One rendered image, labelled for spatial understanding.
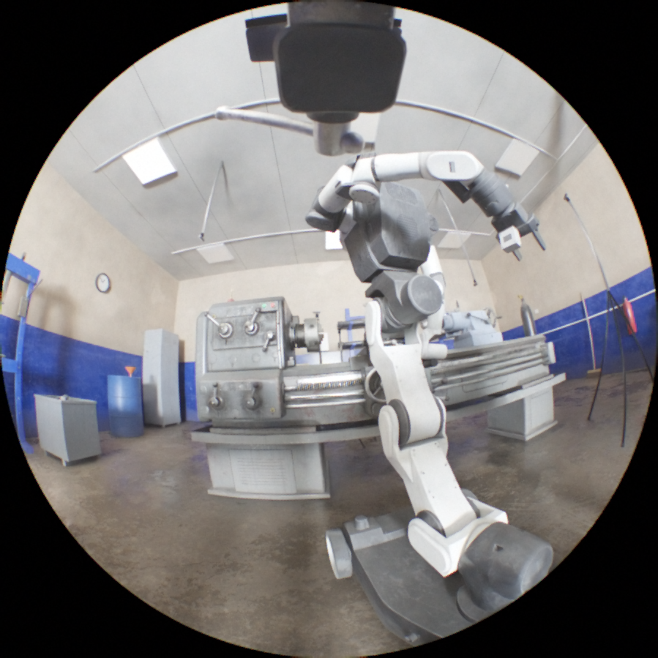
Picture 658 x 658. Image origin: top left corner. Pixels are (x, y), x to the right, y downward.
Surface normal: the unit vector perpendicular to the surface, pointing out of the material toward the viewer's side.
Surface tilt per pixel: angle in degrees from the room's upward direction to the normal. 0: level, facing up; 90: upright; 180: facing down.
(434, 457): 51
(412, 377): 73
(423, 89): 180
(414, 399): 59
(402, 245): 107
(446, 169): 135
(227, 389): 90
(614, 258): 90
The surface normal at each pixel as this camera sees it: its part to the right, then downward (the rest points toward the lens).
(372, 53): 0.09, 0.97
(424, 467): 0.09, -0.80
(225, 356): 0.02, -0.23
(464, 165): -0.52, 0.64
